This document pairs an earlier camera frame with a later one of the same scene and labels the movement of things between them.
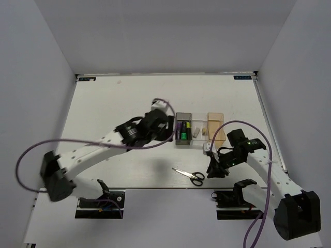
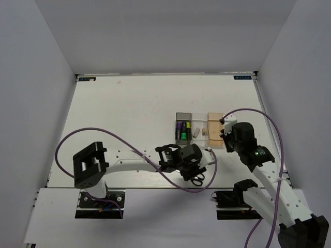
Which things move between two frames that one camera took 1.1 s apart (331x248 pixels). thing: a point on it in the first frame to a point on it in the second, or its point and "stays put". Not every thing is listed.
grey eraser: x=196 y=130 stays put
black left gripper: x=167 y=133 to x=195 y=171
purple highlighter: x=179 y=130 stays put
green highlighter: x=184 y=133 stays put
